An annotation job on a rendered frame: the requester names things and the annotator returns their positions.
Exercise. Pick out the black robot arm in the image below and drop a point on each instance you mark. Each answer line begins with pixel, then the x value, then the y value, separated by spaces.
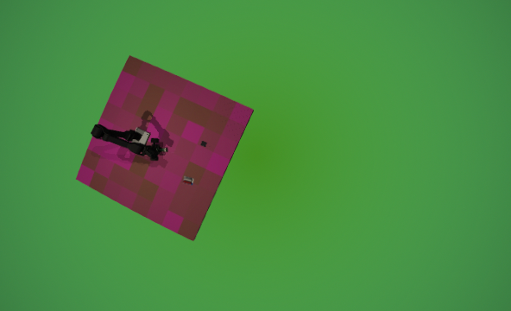
pixel 113 137

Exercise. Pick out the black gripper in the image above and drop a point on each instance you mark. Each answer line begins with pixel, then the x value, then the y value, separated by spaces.
pixel 154 146

